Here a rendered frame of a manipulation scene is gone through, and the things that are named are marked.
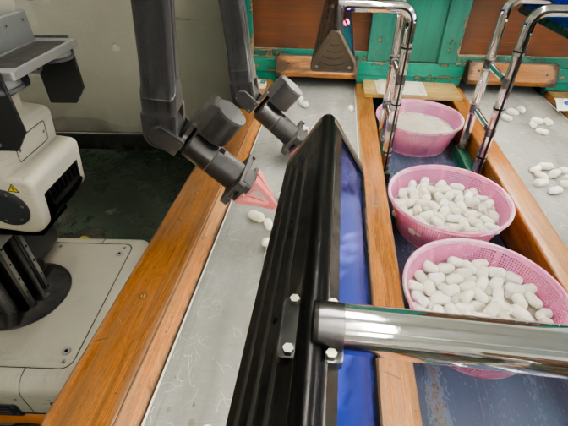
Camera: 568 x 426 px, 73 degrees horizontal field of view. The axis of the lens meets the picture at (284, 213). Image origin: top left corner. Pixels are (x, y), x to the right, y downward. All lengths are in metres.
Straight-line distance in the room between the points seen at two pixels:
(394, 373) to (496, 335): 0.41
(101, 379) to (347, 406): 0.46
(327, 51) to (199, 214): 0.41
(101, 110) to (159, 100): 2.16
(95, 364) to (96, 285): 0.84
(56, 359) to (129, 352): 0.70
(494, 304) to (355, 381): 0.56
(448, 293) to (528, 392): 0.18
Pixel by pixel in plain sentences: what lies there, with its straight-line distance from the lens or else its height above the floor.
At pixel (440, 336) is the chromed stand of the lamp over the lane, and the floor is 1.12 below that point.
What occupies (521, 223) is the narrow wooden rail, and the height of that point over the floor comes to 0.75.
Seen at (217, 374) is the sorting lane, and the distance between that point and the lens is 0.60.
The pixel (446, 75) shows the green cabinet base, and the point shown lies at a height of 0.80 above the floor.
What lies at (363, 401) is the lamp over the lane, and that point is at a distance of 0.21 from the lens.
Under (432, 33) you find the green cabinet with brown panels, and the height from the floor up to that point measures 0.94.
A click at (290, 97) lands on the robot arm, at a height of 0.92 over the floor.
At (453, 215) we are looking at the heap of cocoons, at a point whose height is 0.74.
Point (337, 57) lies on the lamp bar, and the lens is 0.73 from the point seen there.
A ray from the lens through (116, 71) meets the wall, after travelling 2.66.
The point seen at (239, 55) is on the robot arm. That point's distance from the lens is 0.96.
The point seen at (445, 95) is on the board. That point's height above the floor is 0.78.
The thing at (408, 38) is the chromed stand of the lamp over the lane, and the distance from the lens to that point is 0.95.
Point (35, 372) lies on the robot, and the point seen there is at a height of 0.28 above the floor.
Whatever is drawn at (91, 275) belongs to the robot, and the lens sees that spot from 1.50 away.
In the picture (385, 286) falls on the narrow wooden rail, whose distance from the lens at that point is 0.68.
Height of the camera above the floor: 1.26
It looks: 38 degrees down
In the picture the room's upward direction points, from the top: straight up
